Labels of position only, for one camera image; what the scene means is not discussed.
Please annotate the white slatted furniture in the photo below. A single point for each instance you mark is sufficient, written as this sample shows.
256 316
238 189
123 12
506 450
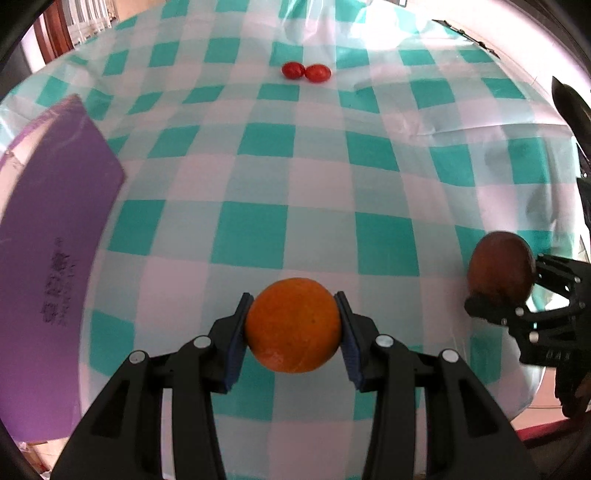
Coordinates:
90 21

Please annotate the wooden chair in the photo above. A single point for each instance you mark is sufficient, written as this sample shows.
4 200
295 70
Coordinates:
55 39

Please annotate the red cherry tomato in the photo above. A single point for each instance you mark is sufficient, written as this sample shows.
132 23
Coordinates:
317 73
293 70

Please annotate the small orange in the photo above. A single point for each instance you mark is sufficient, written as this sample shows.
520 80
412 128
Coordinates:
501 272

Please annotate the dark object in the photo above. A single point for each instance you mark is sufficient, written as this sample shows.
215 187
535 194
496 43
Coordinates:
575 115

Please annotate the teal white checkered tablecloth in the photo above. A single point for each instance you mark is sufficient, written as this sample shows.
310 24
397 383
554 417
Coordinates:
295 184

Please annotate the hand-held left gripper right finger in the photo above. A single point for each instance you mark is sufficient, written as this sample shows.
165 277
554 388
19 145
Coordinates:
349 342

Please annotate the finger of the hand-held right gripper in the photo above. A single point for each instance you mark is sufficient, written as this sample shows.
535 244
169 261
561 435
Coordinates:
561 272
496 313

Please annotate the purple box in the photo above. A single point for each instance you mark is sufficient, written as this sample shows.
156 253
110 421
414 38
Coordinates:
51 207

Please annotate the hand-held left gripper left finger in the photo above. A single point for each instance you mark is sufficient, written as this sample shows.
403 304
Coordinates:
238 342

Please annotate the large orange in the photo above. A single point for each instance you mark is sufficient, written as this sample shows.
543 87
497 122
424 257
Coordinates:
293 323

